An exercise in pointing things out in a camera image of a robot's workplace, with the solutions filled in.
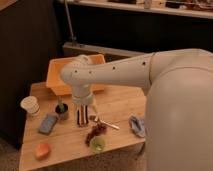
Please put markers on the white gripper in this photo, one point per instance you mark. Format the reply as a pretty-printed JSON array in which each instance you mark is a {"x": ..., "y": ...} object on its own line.
[{"x": 88, "y": 100}]

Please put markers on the blue sponge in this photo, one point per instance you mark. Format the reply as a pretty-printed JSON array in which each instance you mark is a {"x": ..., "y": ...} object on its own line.
[{"x": 47, "y": 124}]

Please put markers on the bunch of dark grapes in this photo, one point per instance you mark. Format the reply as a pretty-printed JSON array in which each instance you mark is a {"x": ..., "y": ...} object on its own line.
[{"x": 97, "y": 130}]

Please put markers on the dark striped bar object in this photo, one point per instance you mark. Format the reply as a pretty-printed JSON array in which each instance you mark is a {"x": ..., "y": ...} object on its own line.
[{"x": 82, "y": 116}]

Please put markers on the white plastic cup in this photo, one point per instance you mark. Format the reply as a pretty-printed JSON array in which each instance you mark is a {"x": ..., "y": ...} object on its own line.
[{"x": 30, "y": 105}]

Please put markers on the blue crumpled cloth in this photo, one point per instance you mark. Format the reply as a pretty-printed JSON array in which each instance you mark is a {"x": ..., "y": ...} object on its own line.
[{"x": 137, "y": 126}]

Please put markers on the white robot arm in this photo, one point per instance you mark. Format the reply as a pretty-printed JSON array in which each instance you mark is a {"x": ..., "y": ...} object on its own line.
[{"x": 179, "y": 102}]

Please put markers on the orange round object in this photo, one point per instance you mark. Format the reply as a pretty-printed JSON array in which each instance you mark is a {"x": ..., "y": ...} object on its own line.
[{"x": 42, "y": 151}]

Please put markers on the orange plastic bin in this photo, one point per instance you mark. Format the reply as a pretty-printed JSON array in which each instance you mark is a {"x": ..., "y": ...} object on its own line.
[{"x": 54, "y": 82}]

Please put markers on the green small cup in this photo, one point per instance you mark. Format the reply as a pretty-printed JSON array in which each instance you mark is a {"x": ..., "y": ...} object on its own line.
[{"x": 97, "y": 144}]

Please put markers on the grey low shelf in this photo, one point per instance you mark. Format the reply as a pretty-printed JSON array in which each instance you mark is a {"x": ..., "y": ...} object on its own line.
[{"x": 72, "y": 49}]

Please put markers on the wooden table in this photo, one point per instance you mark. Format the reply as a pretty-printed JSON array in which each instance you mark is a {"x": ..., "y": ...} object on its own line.
[{"x": 67, "y": 141}]

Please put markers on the metal stand pole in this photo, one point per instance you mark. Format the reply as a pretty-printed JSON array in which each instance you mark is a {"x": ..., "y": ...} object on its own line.
[{"x": 72, "y": 36}]

